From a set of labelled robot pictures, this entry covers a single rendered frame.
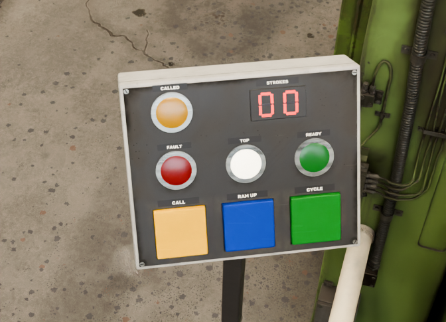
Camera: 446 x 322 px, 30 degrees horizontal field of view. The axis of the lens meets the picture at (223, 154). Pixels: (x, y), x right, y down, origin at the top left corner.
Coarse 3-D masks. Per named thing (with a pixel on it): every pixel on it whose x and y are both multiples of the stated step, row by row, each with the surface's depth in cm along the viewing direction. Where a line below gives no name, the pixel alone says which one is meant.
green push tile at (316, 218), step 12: (336, 192) 122; (300, 204) 121; (312, 204) 122; (324, 204) 122; (336, 204) 122; (300, 216) 122; (312, 216) 122; (324, 216) 122; (336, 216) 123; (300, 228) 123; (312, 228) 123; (324, 228) 123; (336, 228) 123; (300, 240) 123; (312, 240) 123; (324, 240) 124
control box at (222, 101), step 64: (256, 64) 121; (320, 64) 118; (128, 128) 115; (192, 128) 116; (256, 128) 118; (320, 128) 119; (128, 192) 119; (192, 192) 119; (256, 192) 121; (320, 192) 122; (192, 256) 122; (256, 256) 124
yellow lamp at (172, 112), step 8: (160, 104) 114; (168, 104) 115; (176, 104) 115; (184, 104) 115; (160, 112) 115; (168, 112) 115; (176, 112) 115; (184, 112) 115; (160, 120) 115; (168, 120) 115; (176, 120) 115; (184, 120) 116
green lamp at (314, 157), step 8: (312, 144) 119; (320, 144) 119; (304, 152) 119; (312, 152) 119; (320, 152) 120; (328, 152) 120; (304, 160) 120; (312, 160) 120; (320, 160) 120; (328, 160) 120; (304, 168) 120; (312, 168) 120; (320, 168) 120
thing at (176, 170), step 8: (168, 160) 117; (176, 160) 117; (184, 160) 117; (168, 168) 117; (176, 168) 117; (184, 168) 118; (168, 176) 118; (176, 176) 118; (184, 176) 118; (176, 184) 118
